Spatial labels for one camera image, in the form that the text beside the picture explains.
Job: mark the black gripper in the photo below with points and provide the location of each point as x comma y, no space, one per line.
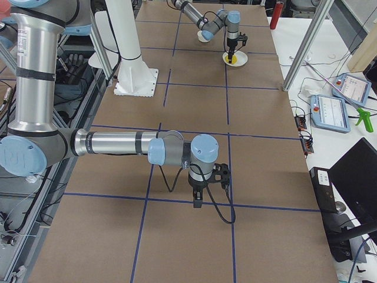
231,44
197,186

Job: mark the yellow lemon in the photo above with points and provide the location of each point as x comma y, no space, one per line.
231,60

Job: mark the white round plate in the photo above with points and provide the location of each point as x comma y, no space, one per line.
238,59

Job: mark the white round bowl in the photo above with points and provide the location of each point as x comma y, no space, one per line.
205,36

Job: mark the red cylinder tube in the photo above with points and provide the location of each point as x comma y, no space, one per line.
277,11

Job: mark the orange black electronics board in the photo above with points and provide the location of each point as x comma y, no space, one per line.
307,144
300,122

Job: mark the near blue teach pendant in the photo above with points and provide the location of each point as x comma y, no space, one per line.
329,113

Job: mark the blue teach pendant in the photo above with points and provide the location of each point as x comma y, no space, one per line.
354,88
329,113

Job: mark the far blue teach pendant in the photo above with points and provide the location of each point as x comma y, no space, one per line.
354,88

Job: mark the black desktop box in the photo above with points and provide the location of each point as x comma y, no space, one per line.
330,200

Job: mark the silver green reacher grabber tool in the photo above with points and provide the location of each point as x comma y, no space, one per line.
364,116

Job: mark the black computer monitor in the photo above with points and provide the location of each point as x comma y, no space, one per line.
354,177

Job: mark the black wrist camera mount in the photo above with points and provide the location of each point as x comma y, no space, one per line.
221,174
242,39

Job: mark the aluminium frame post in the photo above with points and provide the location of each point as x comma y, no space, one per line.
314,27

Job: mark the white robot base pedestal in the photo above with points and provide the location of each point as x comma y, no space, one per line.
119,37

